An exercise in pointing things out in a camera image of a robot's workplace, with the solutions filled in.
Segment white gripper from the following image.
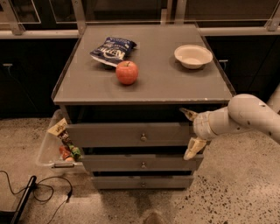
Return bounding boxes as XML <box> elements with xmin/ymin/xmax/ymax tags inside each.
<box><xmin>179</xmin><ymin>108</ymin><xmax>217</xmax><ymax>160</ymax></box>

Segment grey top drawer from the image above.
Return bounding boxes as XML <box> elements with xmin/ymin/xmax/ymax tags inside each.
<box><xmin>66</xmin><ymin>122</ymin><xmax>196</xmax><ymax>148</ymax></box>

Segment grey drawer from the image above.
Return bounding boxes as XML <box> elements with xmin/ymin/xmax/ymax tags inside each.
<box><xmin>93</xmin><ymin>176</ymin><xmax>193</xmax><ymax>189</ymax></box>
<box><xmin>82</xmin><ymin>154</ymin><xmax>204</xmax><ymax>172</ymax></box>
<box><xmin>66</xmin><ymin>122</ymin><xmax>196</xmax><ymax>148</ymax></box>

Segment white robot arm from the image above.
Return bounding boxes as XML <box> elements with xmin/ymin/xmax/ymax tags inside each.
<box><xmin>180</xmin><ymin>94</ymin><xmax>280</xmax><ymax>160</ymax></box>

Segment grey middle drawer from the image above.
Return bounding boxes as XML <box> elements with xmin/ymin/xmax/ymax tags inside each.
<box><xmin>82</xmin><ymin>154</ymin><xmax>204</xmax><ymax>172</ymax></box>

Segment grey bottom drawer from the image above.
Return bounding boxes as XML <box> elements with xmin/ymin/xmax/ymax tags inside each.
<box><xmin>93</xmin><ymin>176</ymin><xmax>193</xmax><ymax>189</ymax></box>

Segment grey drawer cabinet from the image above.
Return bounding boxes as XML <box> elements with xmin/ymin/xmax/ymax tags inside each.
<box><xmin>52</xmin><ymin>25</ymin><xmax>235</xmax><ymax>178</ymax></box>

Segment white paper bowl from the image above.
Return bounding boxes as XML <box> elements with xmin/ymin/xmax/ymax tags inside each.
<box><xmin>174</xmin><ymin>45</ymin><xmax>213</xmax><ymax>69</ymax></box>

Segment red apple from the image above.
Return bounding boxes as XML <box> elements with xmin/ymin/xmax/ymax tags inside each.
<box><xmin>115</xmin><ymin>60</ymin><xmax>138</xmax><ymax>85</ymax></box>

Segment blue chip bag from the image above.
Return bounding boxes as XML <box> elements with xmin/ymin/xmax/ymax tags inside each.
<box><xmin>90</xmin><ymin>37</ymin><xmax>137</xmax><ymax>67</ymax></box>

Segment green and orange snack packets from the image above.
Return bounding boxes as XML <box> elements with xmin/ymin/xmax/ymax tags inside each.
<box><xmin>59</xmin><ymin>131</ymin><xmax>81</xmax><ymax>161</ymax></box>

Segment tan snack packet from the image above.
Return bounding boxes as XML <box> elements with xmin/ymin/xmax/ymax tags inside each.
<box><xmin>47</xmin><ymin>118</ymin><xmax>67</xmax><ymax>137</ymax></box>

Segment clear plastic snack bin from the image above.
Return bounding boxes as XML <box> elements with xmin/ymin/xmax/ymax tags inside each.
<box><xmin>36</xmin><ymin>109</ymin><xmax>85</xmax><ymax>174</ymax></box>

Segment black bar on floor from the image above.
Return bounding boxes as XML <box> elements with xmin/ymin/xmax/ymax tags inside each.
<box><xmin>0</xmin><ymin>176</ymin><xmax>37</xmax><ymax>224</ymax></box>

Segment metal railing frame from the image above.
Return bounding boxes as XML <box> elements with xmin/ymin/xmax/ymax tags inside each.
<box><xmin>0</xmin><ymin>0</ymin><xmax>280</xmax><ymax>39</ymax></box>

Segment black cable on floor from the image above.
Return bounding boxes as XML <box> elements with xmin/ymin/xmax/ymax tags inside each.
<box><xmin>0</xmin><ymin>170</ymin><xmax>74</xmax><ymax>224</ymax></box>

